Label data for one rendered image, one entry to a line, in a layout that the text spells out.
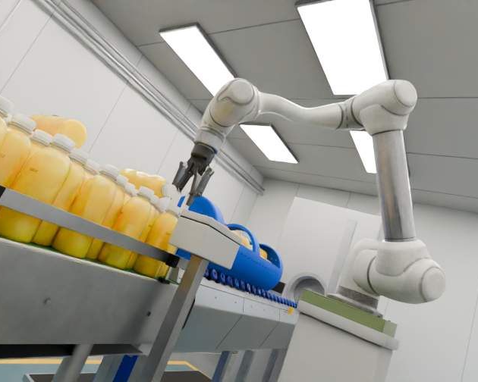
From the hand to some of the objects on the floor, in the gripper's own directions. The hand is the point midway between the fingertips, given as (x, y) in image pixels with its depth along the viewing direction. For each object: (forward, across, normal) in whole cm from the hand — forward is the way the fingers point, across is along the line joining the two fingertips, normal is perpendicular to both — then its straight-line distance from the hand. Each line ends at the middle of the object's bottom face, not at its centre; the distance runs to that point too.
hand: (179, 204), depth 104 cm
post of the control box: (+113, -16, +1) cm, 114 cm away
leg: (+113, +20, -26) cm, 117 cm away
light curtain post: (+112, -20, -168) cm, 203 cm away
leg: (+112, +21, -222) cm, 250 cm away
